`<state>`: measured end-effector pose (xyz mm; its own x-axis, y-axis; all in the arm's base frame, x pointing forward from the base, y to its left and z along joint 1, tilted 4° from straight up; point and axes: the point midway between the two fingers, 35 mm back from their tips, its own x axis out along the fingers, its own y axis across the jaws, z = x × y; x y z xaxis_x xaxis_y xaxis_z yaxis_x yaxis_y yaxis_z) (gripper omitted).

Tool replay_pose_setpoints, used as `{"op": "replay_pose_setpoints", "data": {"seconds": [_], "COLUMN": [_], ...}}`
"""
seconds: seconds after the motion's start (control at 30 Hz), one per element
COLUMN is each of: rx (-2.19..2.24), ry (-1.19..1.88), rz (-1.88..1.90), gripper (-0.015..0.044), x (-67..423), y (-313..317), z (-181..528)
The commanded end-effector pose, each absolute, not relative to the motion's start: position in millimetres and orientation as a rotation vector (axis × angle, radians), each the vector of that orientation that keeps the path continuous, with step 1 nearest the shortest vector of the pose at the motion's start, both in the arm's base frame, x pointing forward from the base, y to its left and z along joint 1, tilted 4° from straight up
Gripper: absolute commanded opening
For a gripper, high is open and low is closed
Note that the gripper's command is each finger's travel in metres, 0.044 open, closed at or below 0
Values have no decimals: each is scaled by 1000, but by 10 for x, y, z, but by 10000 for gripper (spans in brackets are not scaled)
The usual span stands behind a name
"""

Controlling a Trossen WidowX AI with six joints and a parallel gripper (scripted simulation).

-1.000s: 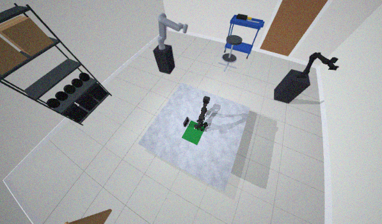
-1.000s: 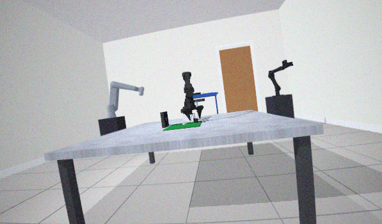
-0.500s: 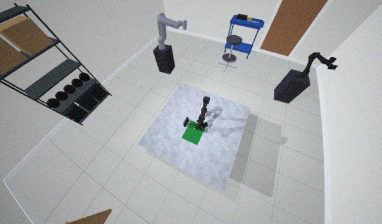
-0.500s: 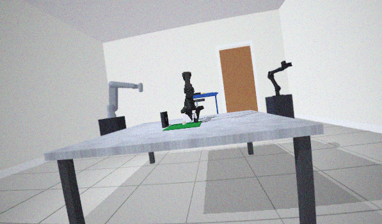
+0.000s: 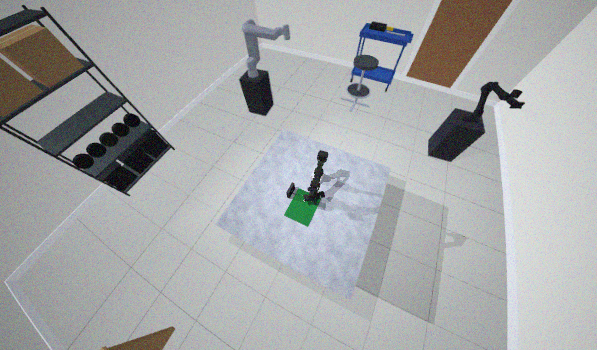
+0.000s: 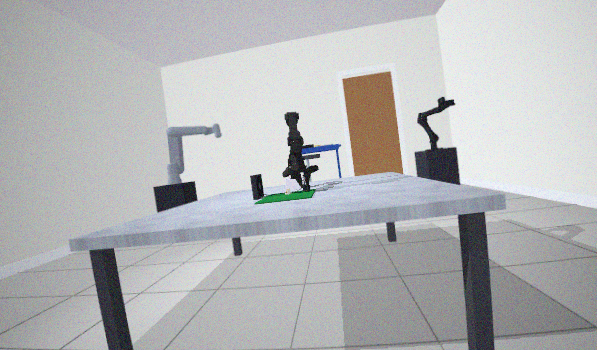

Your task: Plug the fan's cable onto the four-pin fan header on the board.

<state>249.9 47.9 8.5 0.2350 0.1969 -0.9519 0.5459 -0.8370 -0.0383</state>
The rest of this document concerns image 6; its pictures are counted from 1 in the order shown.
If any green circuit board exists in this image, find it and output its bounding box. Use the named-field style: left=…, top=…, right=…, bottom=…
left=254, top=189, right=316, bottom=205

